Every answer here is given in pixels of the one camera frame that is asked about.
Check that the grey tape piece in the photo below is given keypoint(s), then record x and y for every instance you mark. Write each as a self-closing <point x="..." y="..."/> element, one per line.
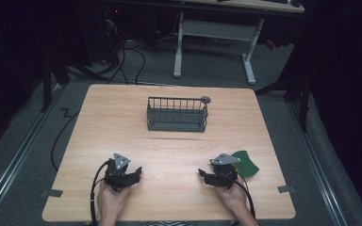
<point x="52" y="193"/>
<point x="286" y="189"/>

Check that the green scouring pad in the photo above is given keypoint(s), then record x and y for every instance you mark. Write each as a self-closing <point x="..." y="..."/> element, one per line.
<point x="247" y="166"/>

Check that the white desk frame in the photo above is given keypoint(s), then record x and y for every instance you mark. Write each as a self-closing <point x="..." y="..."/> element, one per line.
<point x="215" y="29"/>

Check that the metal floor rail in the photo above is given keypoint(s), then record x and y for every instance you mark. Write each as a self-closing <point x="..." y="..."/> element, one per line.
<point x="317" y="166"/>
<point x="9" y="169"/>

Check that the person's left hand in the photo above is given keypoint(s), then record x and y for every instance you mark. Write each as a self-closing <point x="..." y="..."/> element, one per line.
<point x="110" y="201"/>

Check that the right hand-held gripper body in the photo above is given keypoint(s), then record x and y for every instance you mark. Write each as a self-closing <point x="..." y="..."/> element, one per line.
<point x="224" y="171"/>

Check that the person's patterned clothing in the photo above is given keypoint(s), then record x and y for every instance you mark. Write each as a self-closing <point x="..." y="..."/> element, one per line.
<point x="168" y="223"/>

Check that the person's right hand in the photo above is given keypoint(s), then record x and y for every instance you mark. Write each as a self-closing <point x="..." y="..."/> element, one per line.
<point x="232" y="199"/>

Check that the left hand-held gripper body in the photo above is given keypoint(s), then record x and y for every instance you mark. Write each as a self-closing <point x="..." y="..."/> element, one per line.
<point x="118" y="169"/>

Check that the black stand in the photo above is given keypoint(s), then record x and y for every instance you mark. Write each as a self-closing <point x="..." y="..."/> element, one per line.
<point x="47" y="84"/>
<point x="301" y="94"/>

